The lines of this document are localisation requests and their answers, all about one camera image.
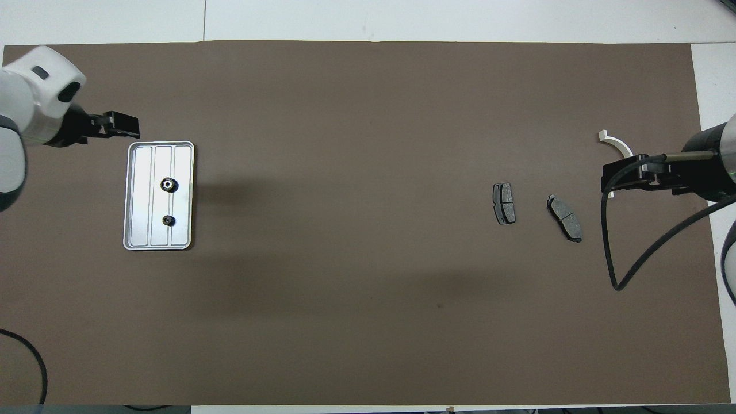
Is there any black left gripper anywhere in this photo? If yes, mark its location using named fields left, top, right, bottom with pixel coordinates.
left=79, top=110, right=141, bottom=143

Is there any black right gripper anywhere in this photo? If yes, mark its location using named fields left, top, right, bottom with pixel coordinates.
left=600, top=155, right=695, bottom=195

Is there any silver metal tray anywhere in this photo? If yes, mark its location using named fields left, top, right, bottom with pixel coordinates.
left=122, top=140, right=196, bottom=251

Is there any long dark brake pad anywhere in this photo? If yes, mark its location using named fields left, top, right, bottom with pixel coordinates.
left=546, top=194, right=584, bottom=243

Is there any short dark brake pad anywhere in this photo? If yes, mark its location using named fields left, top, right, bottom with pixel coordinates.
left=492, top=182, right=517, bottom=225

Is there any brown table mat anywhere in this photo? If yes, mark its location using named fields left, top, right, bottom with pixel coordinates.
left=0, top=41, right=731, bottom=407

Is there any white semicircular bracket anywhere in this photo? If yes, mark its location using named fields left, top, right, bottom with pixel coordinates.
left=598, top=129, right=635, bottom=200

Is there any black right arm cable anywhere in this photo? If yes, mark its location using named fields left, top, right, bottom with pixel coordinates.
left=600, top=153, right=736, bottom=292

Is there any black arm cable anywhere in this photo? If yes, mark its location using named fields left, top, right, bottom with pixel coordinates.
left=600, top=153, right=736, bottom=292
left=0, top=328, right=48, bottom=407

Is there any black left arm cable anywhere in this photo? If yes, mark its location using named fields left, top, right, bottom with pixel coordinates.
left=0, top=328, right=48, bottom=407

